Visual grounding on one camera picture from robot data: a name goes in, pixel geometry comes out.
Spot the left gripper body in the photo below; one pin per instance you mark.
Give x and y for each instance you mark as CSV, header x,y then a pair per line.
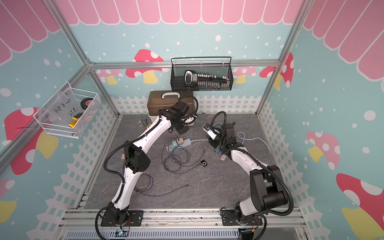
x,y
180,127

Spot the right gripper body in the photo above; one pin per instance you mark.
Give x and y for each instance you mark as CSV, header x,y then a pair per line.
x,y
219,140

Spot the silver mp3 player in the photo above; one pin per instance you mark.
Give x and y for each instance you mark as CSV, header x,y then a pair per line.
x,y
223,157

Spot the teal usb charger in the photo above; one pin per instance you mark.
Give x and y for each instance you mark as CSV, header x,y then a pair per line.
x,y
174,143

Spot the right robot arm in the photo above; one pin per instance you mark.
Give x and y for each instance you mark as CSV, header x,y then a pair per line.
x,y
268,192

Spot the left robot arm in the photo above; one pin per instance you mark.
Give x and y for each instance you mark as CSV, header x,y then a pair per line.
x,y
136,162

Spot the grey power strip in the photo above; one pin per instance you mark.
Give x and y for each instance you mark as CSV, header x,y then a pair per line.
x,y
178,145

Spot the white box brown lid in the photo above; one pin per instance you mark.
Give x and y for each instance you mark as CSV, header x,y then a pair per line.
x,y
164,106

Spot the socket set in basket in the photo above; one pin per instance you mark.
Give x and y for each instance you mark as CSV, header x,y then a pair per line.
x,y
203,82

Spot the black tape roll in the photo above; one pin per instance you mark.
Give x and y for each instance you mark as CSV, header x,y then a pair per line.
x,y
86,102

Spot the yellow tool in bin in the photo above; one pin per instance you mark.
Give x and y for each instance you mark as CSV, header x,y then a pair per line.
x,y
75,120

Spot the black wire mesh basket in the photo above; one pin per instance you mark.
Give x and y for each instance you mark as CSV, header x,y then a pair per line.
x,y
219,66

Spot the clear wall bin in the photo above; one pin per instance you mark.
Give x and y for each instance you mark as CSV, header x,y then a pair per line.
x,y
57,113

